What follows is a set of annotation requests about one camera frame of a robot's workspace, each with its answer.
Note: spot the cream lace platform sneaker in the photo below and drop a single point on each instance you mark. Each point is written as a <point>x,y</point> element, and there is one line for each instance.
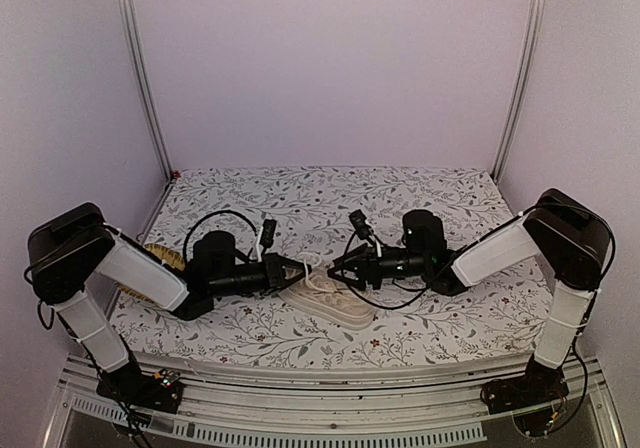
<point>317,294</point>

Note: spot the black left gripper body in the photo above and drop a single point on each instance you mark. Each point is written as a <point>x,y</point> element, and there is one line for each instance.
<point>235,285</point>

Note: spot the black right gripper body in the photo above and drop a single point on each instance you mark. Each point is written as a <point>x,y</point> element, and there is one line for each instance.
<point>416,265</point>

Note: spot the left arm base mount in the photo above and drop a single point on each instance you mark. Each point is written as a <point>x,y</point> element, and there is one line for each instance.
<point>161,391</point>

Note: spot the floral patterned table mat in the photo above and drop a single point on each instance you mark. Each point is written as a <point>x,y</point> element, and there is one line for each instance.
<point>503,316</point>

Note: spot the aluminium front rail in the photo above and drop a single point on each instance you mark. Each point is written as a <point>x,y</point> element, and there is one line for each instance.
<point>424,406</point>

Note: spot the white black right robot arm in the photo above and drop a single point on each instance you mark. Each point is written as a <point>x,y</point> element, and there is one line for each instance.
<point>557,235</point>

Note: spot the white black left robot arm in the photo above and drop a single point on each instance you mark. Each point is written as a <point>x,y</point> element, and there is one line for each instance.
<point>67,250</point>

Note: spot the yellow woven placemat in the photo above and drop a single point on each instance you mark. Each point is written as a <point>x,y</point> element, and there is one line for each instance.
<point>168,257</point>

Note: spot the aluminium frame post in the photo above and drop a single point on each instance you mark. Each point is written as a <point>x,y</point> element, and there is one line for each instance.
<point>135,48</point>
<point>533,26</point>

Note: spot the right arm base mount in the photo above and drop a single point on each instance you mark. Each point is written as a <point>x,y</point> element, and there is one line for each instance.
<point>537,385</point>

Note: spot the right aluminium frame post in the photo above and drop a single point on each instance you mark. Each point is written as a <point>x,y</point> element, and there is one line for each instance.
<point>533,26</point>

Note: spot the left aluminium frame post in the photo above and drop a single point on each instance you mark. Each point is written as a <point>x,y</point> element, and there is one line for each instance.
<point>135,48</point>

